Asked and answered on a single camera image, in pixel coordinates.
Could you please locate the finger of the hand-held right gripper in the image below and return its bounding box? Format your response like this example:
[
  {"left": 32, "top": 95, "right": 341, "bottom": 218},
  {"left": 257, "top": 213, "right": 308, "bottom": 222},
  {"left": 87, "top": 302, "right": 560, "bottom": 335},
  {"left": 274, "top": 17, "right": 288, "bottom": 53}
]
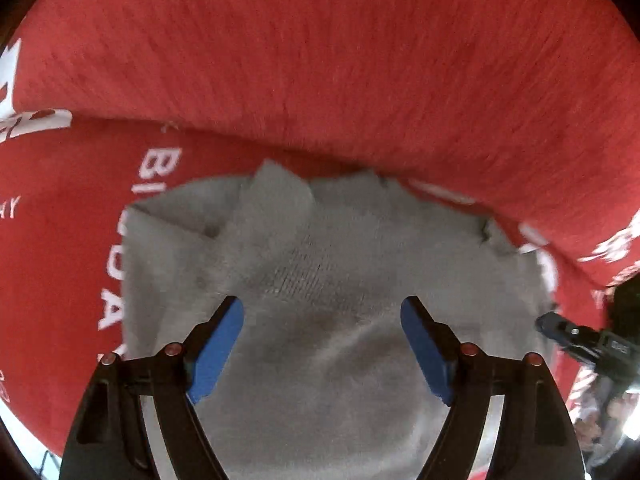
[{"left": 535, "top": 311, "right": 607, "bottom": 362}]

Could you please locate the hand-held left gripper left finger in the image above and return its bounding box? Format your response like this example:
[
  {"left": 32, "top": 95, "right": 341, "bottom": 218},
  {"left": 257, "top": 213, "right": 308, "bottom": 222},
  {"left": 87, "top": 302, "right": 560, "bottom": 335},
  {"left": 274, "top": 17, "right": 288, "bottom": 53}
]
[{"left": 59, "top": 296, "right": 245, "bottom": 480}]

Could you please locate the grey knit sweater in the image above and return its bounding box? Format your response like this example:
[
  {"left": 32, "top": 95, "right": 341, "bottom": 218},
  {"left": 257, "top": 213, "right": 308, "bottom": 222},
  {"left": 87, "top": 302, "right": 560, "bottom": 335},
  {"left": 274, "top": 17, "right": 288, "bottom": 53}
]
[{"left": 120, "top": 159, "right": 561, "bottom": 480}]

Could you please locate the red printed blanket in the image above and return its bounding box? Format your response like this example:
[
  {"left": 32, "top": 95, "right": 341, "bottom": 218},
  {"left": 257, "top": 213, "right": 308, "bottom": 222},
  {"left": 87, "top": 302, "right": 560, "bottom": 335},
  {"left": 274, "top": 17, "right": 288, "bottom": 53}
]
[{"left": 0, "top": 0, "right": 640, "bottom": 480}]

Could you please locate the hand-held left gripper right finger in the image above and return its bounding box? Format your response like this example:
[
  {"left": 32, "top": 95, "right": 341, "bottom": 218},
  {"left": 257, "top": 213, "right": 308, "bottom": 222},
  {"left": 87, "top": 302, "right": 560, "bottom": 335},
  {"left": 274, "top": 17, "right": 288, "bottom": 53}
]
[{"left": 401, "top": 296, "right": 586, "bottom": 480}]

